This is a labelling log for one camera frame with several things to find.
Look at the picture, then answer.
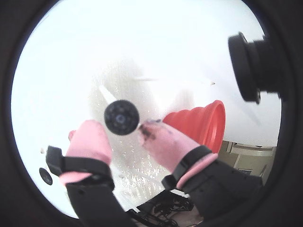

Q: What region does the stained pink gripper finger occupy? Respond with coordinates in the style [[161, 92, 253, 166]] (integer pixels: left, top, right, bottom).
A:
[[138, 119, 262, 215]]

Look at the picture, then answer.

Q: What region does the pink-tipped gripper finger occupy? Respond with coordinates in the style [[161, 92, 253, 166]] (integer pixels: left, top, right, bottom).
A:
[[46, 119, 138, 227]]

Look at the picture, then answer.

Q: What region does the dark blueberry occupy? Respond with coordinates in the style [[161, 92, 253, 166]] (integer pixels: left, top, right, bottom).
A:
[[38, 167, 53, 186], [104, 99, 140, 136]]

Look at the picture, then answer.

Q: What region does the red collapsible silicone cup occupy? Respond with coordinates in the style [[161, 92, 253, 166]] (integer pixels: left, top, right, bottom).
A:
[[162, 100, 226, 154]]

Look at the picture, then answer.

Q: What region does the white foam block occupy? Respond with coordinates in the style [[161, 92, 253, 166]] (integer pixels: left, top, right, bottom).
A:
[[10, 56, 195, 219]]

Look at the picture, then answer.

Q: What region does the beige wooden cabinet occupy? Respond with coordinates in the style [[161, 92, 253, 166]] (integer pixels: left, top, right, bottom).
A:
[[220, 140, 278, 183]]

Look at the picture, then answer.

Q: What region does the white backdrop sheet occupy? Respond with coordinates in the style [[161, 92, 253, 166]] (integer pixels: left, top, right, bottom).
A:
[[14, 0, 280, 147]]

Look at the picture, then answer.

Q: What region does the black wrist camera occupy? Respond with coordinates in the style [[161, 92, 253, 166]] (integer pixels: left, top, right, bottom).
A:
[[227, 32, 284, 105]]

